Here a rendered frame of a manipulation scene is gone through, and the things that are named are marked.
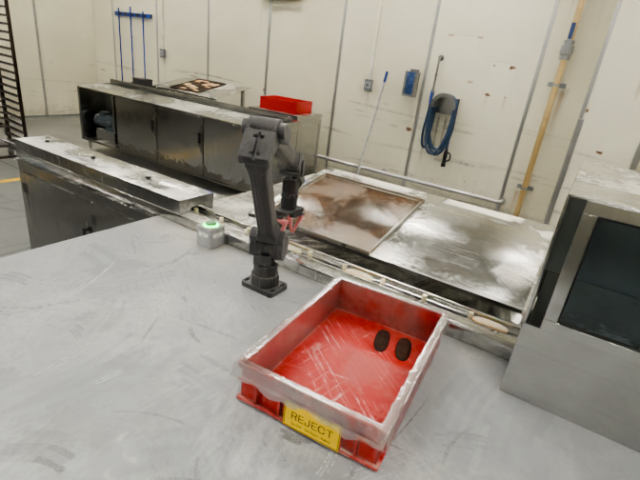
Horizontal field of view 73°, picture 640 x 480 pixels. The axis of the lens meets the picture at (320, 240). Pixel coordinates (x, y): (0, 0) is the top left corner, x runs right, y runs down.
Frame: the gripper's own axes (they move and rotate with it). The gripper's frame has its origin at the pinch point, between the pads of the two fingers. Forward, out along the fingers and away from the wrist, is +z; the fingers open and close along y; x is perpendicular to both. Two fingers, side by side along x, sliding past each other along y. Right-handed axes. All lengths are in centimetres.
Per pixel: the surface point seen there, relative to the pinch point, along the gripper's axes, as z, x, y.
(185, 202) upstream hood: 0.1, -45.9, 4.2
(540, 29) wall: -113, 10, -369
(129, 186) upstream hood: 0, -76, 7
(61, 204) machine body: 23, -132, 6
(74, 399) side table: 11, 10, 82
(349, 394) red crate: 10, 52, 46
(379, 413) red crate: 10, 60, 47
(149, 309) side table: 10, -6, 52
